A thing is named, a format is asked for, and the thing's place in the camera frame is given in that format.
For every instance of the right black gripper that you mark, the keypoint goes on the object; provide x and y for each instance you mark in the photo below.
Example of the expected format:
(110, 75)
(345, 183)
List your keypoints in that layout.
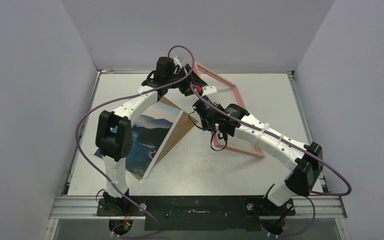
(200, 114)

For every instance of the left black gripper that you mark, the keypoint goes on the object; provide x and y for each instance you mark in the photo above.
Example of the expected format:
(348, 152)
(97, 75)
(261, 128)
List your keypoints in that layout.
(193, 80)

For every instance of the pink wooden picture frame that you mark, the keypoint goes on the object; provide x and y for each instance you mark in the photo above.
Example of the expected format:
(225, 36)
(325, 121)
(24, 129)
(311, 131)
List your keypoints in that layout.
(236, 111)

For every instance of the brown cardboard backing board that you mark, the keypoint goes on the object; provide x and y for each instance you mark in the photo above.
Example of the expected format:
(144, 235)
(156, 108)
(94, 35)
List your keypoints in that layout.
(175, 132)

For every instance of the seascape photo print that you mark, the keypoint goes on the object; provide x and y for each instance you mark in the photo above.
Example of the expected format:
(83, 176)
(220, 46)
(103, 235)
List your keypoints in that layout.
(149, 139)

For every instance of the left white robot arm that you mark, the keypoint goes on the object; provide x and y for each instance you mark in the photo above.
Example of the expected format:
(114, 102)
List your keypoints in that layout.
(114, 134)

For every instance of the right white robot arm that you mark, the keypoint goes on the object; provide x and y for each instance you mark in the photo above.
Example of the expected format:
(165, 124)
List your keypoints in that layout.
(303, 161)

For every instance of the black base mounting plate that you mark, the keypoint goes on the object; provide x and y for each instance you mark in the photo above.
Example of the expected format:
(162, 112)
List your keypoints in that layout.
(201, 213)

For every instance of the aluminium rail front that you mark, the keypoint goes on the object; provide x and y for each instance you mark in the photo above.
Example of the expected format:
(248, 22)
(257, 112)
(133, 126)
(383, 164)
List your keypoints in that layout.
(74, 217)

